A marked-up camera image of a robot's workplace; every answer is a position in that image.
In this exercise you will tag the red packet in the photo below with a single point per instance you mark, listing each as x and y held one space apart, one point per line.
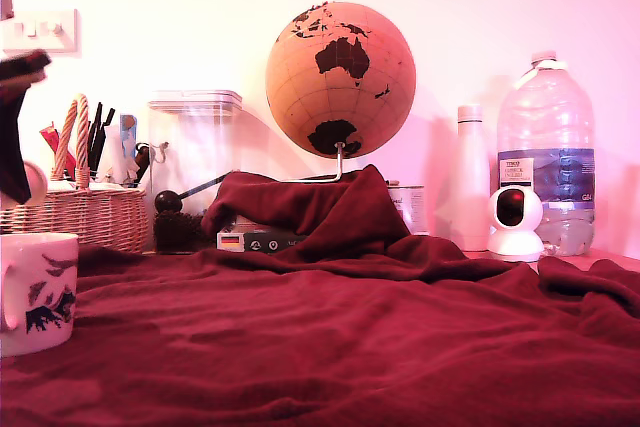
50 139

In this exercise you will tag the white wall switch plate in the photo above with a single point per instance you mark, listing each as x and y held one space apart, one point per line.
45 32

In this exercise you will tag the dark red fleece cloth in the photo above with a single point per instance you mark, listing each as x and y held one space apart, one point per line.
350 357

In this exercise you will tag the metal tin with label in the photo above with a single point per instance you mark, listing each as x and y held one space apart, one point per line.
414 207

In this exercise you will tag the black box with German flag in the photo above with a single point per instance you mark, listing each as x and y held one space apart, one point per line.
260 245

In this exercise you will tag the clear plastic container with lid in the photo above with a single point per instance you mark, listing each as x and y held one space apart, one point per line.
197 147

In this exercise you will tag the white and blue carton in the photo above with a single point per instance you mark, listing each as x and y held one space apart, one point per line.
128 137

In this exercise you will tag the black dish brush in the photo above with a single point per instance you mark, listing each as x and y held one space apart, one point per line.
177 232

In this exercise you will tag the small white round camera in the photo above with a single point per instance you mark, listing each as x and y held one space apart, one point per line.
515 244

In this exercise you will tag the cork globe on metal stand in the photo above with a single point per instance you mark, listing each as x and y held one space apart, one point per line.
340 97

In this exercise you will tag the large clear water bottle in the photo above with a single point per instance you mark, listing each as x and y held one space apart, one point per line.
545 117

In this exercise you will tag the white mug with blue print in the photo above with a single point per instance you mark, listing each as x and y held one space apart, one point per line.
30 297

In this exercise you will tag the black pen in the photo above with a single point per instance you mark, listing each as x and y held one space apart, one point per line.
95 137
106 122

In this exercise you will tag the pale flat box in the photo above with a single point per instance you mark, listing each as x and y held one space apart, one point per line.
260 224

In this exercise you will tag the white insulated bottle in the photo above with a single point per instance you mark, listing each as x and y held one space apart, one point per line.
471 172

